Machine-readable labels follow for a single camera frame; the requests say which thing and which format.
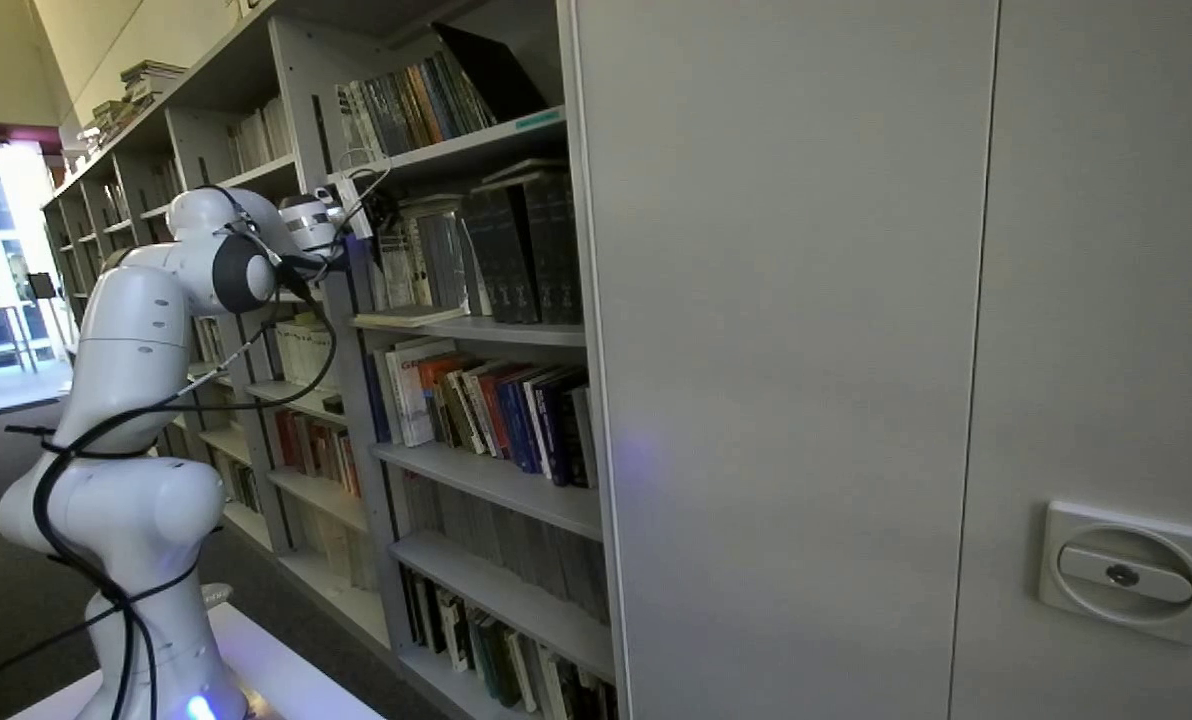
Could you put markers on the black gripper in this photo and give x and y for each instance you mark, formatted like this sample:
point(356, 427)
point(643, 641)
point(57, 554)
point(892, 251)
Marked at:
point(341, 225)

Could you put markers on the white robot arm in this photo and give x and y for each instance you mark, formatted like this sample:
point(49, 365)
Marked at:
point(128, 344)

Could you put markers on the light grey book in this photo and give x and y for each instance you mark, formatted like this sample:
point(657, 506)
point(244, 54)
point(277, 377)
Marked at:
point(349, 126)

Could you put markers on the dark grey patterned book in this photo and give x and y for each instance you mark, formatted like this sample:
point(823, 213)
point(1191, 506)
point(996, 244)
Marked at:
point(384, 115)

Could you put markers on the brown striped book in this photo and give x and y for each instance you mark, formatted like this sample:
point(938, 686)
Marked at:
point(420, 105)

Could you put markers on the dark grey hardcover book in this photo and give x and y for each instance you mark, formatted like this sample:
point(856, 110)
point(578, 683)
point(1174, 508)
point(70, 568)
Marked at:
point(538, 252)
point(487, 259)
point(510, 252)

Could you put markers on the blue striped book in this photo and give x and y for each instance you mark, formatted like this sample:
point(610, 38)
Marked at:
point(461, 88)

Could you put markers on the thin cream book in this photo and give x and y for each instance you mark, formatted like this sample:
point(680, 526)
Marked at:
point(518, 167)
point(518, 182)

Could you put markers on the white genetics book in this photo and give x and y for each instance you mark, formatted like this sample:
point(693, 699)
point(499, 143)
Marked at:
point(407, 396)

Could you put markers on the orange and blue book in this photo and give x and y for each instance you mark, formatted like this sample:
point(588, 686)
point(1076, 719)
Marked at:
point(443, 407)

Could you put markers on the dark red book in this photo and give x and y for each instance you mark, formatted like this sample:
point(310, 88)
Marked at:
point(318, 455)
point(297, 445)

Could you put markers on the grey stacked books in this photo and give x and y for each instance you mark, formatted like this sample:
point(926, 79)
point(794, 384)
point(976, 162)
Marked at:
point(566, 252)

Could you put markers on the orange red book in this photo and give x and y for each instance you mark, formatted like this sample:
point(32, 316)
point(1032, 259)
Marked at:
point(494, 414)

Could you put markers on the bright blue book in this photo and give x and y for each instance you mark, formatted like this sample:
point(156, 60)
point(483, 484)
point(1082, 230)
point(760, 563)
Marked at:
point(524, 427)

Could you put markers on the white slim book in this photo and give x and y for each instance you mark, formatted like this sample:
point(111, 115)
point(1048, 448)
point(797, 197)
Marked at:
point(544, 432)

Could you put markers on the black paperback book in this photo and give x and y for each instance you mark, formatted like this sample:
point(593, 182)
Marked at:
point(572, 439)

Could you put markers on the white paperback book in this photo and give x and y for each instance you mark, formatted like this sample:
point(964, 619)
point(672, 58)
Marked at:
point(521, 674)
point(452, 633)

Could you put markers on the teal book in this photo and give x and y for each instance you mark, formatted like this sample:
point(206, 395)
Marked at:
point(494, 661)

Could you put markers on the light grey binder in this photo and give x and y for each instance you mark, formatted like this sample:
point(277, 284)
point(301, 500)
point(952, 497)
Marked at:
point(251, 147)
point(277, 131)

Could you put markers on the white series volume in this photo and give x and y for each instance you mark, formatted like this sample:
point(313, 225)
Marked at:
point(287, 361)
point(310, 361)

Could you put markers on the grey storage box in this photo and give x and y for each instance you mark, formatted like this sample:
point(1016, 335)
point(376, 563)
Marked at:
point(154, 80)

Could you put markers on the grey metal cabinet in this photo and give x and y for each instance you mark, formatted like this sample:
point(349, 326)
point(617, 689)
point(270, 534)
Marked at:
point(783, 335)

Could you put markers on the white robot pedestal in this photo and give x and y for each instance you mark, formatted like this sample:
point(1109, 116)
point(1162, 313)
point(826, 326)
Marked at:
point(297, 683)

